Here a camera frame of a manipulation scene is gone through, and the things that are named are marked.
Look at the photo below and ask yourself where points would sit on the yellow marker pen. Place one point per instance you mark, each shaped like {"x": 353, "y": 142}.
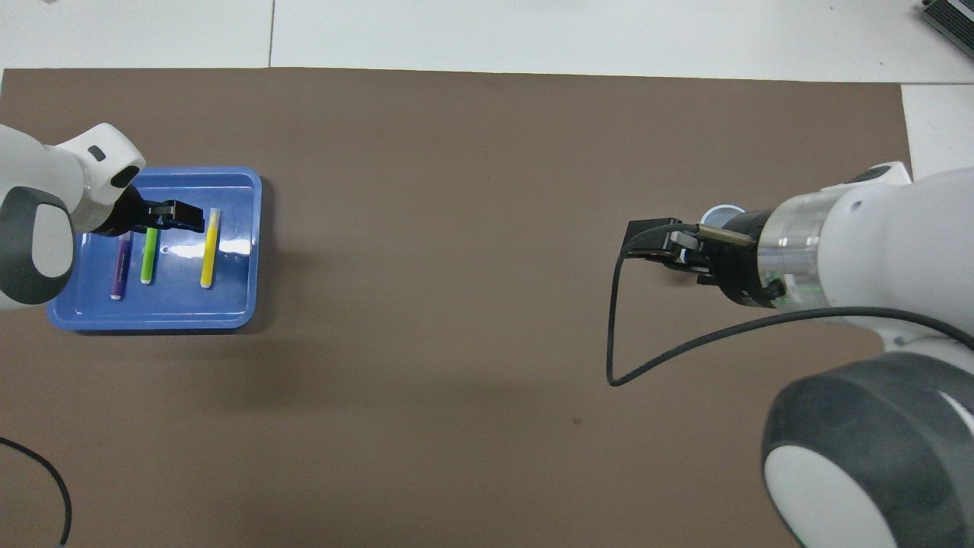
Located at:
{"x": 208, "y": 259}

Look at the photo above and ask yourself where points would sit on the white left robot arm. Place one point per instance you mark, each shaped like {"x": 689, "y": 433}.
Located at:
{"x": 38, "y": 175}

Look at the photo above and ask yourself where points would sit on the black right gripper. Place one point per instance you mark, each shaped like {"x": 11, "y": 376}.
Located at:
{"x": 742, "y": 262}

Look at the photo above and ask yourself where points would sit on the grey ribbed device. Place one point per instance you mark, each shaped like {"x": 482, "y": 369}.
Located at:
{"x": 955, "y": 15}

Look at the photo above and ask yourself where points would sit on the green marker pen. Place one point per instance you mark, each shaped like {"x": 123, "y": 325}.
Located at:
{"x": 148, "y": 262}

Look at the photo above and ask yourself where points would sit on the blue plastic tray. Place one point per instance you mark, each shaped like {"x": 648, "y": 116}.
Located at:
{"x": 228, "y": 304}

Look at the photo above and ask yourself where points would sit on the purple marker pen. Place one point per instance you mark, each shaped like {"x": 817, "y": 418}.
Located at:
{"x": 119, "y": 274}

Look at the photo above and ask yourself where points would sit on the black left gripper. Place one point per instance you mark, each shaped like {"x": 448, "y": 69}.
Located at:
{"x": 133, "y": 215}

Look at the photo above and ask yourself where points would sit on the translucent plastic cup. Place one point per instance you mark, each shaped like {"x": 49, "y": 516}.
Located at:
{"x": 723, "y": 211}

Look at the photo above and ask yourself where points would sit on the brown table mat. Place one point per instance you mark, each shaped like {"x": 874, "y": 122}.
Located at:
{"x": 456, "y": 304}

